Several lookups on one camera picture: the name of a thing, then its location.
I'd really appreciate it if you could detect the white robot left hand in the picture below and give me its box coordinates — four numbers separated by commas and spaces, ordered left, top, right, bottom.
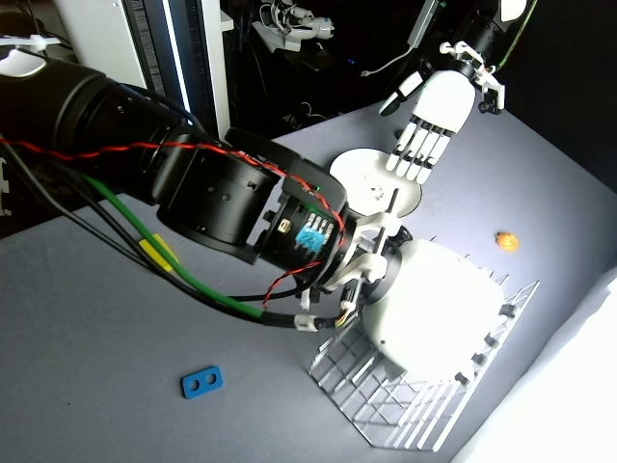
378, 69, 477, 185

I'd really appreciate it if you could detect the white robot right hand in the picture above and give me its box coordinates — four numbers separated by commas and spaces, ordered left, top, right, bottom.
361, 238, 520, 387

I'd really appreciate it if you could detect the white plate with dark rim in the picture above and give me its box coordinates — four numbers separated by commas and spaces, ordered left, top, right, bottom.
329, 148, 423, 217

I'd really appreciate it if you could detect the grey adapter bar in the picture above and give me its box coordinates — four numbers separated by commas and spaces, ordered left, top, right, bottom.
407, 0, 438, 49

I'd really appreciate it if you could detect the orange swirl cookie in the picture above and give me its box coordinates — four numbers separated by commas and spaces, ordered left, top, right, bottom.
495, 231, 521, 254

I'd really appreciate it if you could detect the spare white robot hand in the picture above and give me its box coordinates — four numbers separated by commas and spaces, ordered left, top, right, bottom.
253, 0, 336, 52

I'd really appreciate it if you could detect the blue block with two holes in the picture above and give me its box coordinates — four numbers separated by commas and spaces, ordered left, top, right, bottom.
180, 366, 226, 400

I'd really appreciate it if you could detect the yellow rectangular block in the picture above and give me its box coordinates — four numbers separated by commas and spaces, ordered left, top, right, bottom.
138, 233, 179, 274

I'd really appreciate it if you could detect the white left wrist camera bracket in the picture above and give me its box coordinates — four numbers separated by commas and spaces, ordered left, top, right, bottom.
439, 41, 507, 116

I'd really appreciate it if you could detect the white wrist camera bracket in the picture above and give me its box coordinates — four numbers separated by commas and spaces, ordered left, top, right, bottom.
301, 187, 414, 313
439, 41, 507, 116

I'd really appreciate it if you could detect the thin white cable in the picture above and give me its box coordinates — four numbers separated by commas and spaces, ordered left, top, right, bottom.
361, 45, 416, 78

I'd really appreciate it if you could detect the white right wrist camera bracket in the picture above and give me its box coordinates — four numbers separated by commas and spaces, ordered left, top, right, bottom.
301, 187, 414, 313

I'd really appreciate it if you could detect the green left arm cable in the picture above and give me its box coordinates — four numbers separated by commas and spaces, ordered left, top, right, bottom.
496, 0, 539, 71

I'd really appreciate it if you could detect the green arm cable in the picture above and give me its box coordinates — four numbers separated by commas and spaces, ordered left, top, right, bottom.
496, 0, 539, 71
79, 173, 269, 324

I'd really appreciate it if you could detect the silver wire rack shelf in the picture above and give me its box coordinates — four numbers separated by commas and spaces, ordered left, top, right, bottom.
308, 235, 541, 452

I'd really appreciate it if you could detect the green right arm cable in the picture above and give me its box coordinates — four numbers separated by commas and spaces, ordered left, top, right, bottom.
79, 173, 269, 324

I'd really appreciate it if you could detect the red and black twisted wire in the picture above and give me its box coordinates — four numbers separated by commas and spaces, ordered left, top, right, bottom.
0, 137, 347, 310

